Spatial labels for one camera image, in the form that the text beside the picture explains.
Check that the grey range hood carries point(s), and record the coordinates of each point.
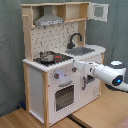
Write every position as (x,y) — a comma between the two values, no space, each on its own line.
(48,18)

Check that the wooden table top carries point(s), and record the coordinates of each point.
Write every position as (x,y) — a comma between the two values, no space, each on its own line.
(108,111)

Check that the wooden toy kitchen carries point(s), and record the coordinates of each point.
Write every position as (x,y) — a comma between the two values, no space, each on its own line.
(40,84)

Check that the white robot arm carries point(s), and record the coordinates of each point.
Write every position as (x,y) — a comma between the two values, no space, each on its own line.
(111,76)

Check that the toy oven door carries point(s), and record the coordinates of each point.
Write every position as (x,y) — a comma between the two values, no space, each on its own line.
(64,97)

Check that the red right stove knob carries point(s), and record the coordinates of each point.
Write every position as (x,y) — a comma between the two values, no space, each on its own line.
(74,69)

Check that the black toy faucet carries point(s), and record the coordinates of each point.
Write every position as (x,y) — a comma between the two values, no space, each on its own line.
(71,44)

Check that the white toy microwave door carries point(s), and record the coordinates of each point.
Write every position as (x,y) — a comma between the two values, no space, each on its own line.
(98,11)

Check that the grey toy sink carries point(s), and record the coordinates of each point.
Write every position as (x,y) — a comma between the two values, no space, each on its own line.
(79,51)

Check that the red left stove knob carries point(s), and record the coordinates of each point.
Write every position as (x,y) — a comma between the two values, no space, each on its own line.
(56,76)

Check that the silver toy pot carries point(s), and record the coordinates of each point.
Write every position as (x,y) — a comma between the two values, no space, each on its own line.
(47,56)

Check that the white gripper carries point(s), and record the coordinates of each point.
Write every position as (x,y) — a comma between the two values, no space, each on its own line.
(87,68)

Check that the black toy stovetop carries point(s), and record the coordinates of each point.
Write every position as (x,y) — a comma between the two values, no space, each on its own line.
(59,58)

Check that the white cabinet door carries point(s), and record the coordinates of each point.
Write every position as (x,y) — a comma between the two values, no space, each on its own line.
(89,88)

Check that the red stove knob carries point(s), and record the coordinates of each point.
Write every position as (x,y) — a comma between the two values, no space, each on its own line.
(74,69)
(56,76)

